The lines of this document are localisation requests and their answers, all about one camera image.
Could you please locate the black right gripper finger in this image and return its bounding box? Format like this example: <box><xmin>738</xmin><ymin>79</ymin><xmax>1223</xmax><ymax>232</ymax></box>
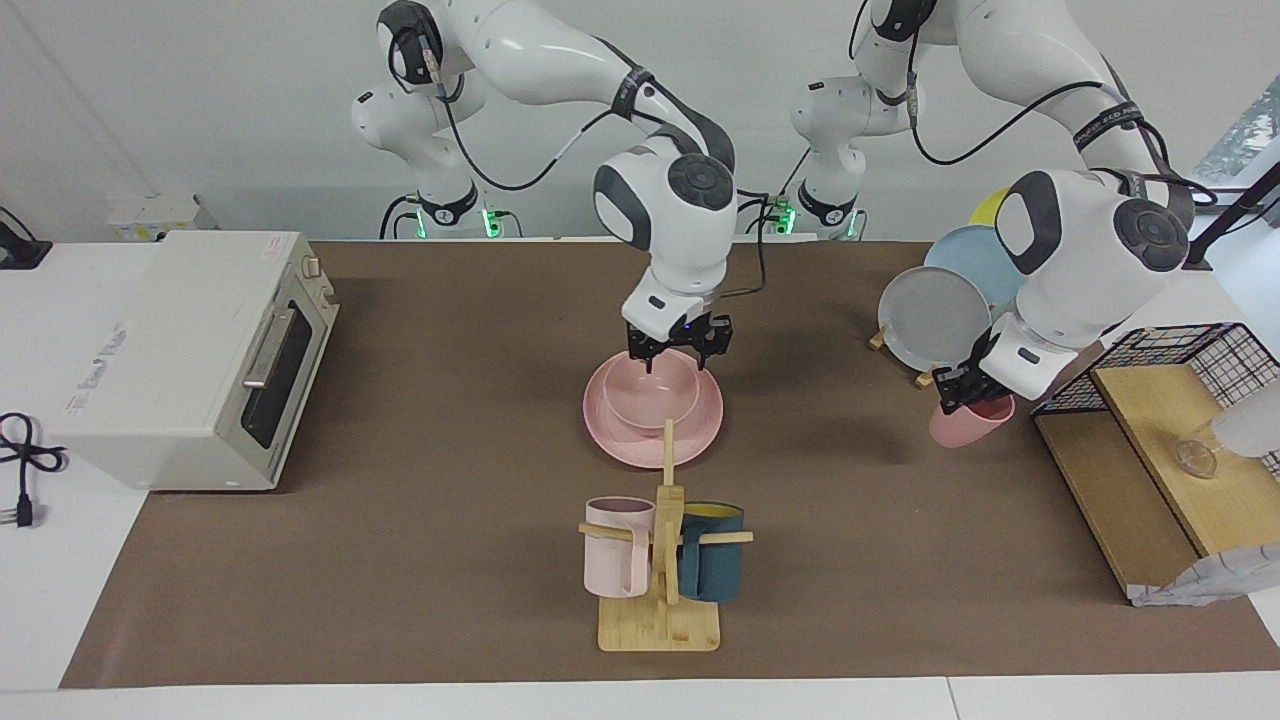
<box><xmin>627</xmin><ymin>320</ymin><xmax>669</xmax><ymax>376</ymax></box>
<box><xmin>688</xmin><ymin>314</ymin><xmax>734</xmax><ymax>373</ymax></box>

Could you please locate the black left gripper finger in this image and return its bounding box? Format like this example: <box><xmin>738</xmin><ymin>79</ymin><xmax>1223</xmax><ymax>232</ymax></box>
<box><xmin>960</xmin><ymin>335</ymin><xmax>1003</xmax><ymax>403</ymax></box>
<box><xmin>932</xmin><ymin>365</ymin><xmax>976</xmax><ymax>416</ymax></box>

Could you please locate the pink tumbler cup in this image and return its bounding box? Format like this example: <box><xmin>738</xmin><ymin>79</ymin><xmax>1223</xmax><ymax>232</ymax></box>
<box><xmin>928</xmin><ymin>393</ymin><xmax>1016</xmax><ymax>449</ymax></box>

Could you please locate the pink bowl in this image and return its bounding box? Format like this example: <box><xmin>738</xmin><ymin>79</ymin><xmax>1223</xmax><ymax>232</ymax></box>
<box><xmin>604</xmin><ymin>358</ymin><xmax>701</xmax><ymax>431</ymax></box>

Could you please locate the grey plate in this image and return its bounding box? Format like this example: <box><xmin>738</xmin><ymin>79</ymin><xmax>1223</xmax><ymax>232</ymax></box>
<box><xmin>878</xmin><ymin>266</ymin><xmax>993</xmax><ymax>372</ymax></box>

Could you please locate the wooden plate rack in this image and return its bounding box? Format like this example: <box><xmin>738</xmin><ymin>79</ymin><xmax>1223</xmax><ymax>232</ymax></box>
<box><xmin>868</xmin><ymin>325</ymin><xmax>941</xmax><ymax>389</ymax></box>

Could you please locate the pink speckled plate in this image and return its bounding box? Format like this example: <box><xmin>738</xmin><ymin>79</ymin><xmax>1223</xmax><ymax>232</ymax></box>
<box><xmin>583</xmin><ymin>348</ymin><xmax>724</xmax><ymax>469</ymax></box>

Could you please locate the light blue plate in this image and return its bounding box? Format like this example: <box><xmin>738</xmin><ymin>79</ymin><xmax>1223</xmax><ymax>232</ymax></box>
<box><xmin>923</xmin><ymin>225</ymin><xmax>1026</xmax><ymax>311</ymax></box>

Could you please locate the clear glass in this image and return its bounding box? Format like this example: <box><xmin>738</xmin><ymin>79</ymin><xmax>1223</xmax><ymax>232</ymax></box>
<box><xmin>1175</xmin><ymin>420</ymin><xmax>1219</xmax><ymax>479</ymax></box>

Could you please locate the pale pink mug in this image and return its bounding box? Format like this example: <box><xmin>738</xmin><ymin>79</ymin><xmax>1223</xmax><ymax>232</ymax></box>
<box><xmin>583</xmin><ymin>497</ymin><xmax>656</xmax><ymax>599</ymax></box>

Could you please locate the dark teal mug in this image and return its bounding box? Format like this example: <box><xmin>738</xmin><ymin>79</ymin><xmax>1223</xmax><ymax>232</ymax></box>
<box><xmin>680</xmin><ymin>503</ymin><xmax>746</xmax><ymax>603</ymax></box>

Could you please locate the brown table mat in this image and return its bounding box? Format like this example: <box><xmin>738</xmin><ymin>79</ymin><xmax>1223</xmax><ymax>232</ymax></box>
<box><xmin>60</xmin><ymin>240</ymin><xmax>1280</xmax><ymax>689</ymax></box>

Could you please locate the translucent white container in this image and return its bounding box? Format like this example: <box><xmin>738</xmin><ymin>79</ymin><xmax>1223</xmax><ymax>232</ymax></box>
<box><xmin>1210</xmin><ymin>385</ymin><xmax>1280</xmax><ymax>461</ymax></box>

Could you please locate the black stand bar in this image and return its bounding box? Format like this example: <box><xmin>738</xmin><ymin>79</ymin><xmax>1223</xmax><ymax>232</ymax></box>
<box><xmin>1188</xmin><ymin>160</ymin><xmax>1280</xmax><ymax>271</ymax></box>

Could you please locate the wooden mug tree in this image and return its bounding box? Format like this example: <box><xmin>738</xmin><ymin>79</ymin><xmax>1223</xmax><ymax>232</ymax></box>
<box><xmin>578</xmin><ymin>420</ymin><xmax>754</xmax><ymax>653</ymax></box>

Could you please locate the beige toaster oven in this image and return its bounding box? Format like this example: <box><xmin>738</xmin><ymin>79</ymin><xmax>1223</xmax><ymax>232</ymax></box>
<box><xmin>50</xmin><ymin>230</ymin><xmax>341</xmax><ymax>493</ymax></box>

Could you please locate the black desk device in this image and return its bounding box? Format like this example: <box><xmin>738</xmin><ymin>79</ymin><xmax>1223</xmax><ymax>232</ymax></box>
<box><xmin>0</xmin><ymin>205</ymin><xmax>51</xmax><ymax>269</ymax></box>

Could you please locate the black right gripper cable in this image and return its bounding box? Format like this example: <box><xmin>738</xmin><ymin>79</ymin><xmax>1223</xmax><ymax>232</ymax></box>
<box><xmin>715</xmin><ymin>190</ymin><xmax>771</xmax><ymax>299</ymax></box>

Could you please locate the wooden shelf with wire basket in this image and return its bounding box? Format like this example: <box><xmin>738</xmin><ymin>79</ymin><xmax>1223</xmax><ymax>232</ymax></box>
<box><xmin>1030</xmin><ymin>322</ymin><xmax>1280</xmax><ymax>608</ymax></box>

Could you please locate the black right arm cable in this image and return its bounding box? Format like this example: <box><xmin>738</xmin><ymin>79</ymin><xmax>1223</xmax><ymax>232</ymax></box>
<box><xmin>420</xmin><ymin>20</ymin><xmax>641</xmax><ymax>193</ymax></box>

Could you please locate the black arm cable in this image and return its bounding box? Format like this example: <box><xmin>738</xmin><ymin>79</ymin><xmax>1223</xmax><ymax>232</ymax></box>
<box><xmin>420</xmin><ymin>20</ymin><xmax>641</xmax><ymax>193</ymax></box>
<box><xmin>905</xmin><ymin>40</ymin><xmax>1111</xmax><ymax>167</ymax></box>

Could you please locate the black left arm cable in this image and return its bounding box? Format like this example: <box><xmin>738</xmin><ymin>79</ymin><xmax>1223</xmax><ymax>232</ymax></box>
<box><xmin>905</xmin><ymin>40</ymin><xmax>1111</xmax><ymax>167</ymax></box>

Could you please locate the white wall box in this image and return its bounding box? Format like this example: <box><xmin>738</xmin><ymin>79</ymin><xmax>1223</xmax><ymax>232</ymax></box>
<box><xmin>108</xmin><ymin>195</ymin><xmax>201</xmax><ymax>241</ymax></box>

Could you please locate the black oven power cord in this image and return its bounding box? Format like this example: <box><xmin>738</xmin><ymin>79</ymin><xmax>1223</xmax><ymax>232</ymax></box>
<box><xmin>0</xmin><ymin>412</ymin><xmax>67</xmax><ymax>529</ymax></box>

